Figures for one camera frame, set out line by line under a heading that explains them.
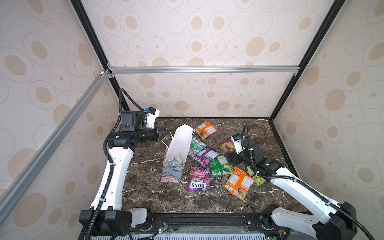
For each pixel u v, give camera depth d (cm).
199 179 85
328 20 72
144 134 58
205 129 109
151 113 61
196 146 100
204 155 94
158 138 60
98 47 80
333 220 38
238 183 84
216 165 90
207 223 75
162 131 61
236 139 68
